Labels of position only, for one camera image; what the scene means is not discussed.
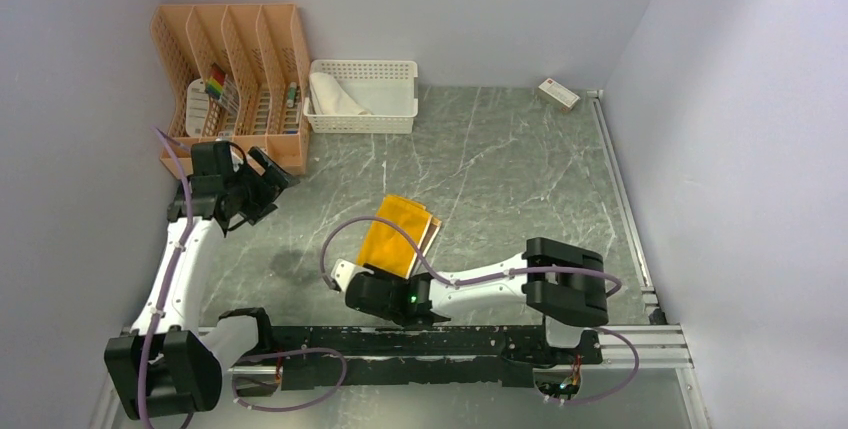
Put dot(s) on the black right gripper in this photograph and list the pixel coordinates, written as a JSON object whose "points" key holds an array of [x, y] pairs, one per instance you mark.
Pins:
{"points": [[379, 276]]}

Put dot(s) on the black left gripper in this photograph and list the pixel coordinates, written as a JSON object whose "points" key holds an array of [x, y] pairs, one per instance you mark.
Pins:
{"points": [[267, 190]]}

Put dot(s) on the brown and yellow towel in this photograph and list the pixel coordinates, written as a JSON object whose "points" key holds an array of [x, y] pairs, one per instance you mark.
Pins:
{"points": [[387, 249]]}

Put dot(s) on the white towel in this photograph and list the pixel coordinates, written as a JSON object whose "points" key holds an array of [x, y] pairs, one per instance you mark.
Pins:
{"points": [[330, 99]]}

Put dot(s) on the white plastic basket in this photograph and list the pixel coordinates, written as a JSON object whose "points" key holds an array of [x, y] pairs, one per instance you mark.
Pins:
{"points": [[386, 89]]}

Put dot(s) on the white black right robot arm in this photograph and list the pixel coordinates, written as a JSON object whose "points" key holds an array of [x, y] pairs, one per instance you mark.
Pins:
{"points": [[566, 284]]}

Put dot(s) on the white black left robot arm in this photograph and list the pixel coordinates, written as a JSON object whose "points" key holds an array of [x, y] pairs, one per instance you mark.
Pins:
{"points": [[163, 365]]}

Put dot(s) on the orange plastic file organizer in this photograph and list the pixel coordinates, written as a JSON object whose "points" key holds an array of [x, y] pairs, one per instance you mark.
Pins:
{"points": [[262, 48]]}

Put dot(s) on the rainbow colour swatch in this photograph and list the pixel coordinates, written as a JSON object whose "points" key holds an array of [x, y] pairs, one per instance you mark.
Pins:
{"points": [[215, 83]]}

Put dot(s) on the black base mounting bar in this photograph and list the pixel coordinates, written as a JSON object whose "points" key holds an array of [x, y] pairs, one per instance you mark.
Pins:
{"points": [[307, 357]]}

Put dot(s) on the white tag card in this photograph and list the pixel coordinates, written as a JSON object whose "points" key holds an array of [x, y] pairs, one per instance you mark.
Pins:
{"points": [[197, 107]]}

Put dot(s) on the small white red box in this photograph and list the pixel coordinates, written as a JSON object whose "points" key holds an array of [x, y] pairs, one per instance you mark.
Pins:
{"points": [[558, 95]]}

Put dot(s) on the aluminium front rail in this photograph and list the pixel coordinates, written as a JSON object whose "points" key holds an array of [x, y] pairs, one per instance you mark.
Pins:
{"points": [[652, 346]]}

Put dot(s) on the aluminium side rail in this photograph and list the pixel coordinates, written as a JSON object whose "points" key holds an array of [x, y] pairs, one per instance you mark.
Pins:
{"points": [[648, 295]]}

